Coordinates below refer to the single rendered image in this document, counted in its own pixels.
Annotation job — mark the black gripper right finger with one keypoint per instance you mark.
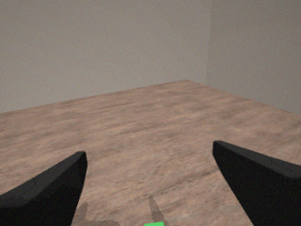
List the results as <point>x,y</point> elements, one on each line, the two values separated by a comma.
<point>268,188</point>

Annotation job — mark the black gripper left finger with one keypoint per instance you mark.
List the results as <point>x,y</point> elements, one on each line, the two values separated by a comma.
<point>48,199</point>

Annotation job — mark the green rectangular post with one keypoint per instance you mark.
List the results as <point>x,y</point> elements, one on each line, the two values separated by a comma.
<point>161,223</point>

